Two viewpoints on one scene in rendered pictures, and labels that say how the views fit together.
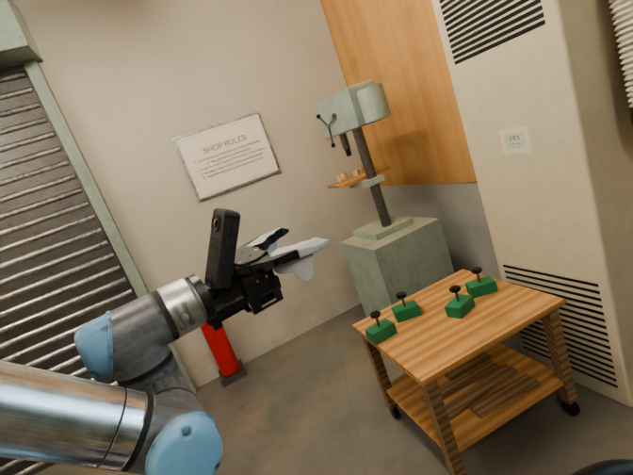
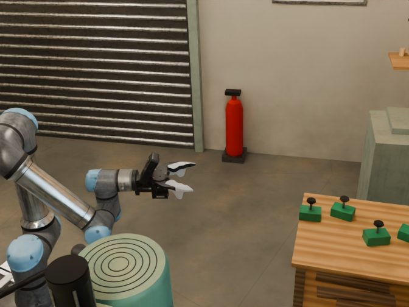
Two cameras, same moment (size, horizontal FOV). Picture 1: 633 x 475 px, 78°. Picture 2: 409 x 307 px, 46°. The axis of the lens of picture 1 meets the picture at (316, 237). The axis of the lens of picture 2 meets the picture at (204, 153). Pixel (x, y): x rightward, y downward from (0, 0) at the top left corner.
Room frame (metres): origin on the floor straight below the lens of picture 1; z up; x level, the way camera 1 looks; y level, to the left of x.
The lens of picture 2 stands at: (-0.46, -0.72, 2.09)
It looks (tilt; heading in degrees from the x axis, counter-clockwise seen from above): 30 degrees down; 32
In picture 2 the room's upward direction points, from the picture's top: 2 degrees counter-clockwise
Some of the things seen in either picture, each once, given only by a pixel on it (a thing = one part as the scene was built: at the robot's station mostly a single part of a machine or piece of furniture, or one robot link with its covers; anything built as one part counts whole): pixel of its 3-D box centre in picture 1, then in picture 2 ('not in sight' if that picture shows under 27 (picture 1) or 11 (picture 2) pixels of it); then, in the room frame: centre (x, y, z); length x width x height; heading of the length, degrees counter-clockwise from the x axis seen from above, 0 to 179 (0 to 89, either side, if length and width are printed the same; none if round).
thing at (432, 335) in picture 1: (458, 355); (359, 265); (1.49, -0.40, 0.32); 0.66 x 0.57 x 0.64; 105
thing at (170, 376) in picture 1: (162, 401); (107, 208); (0.48, 0.27, 1.12); 0.11 x 0.08 x 0.11; 28
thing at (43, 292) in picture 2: not in sight; (34, 285); (0.26, 0.45, 0.87); 0.15 x 0.15 x 0.10
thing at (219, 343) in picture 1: (218, 340); (234, 125); (2.62, 0.91, 0.30); 0.19 x 0.18 x 0.60; 17
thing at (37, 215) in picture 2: not in sight; (28, 186); (0.38, 0.51, 1.19); 0.15 x 0.12 x 0.55; 28
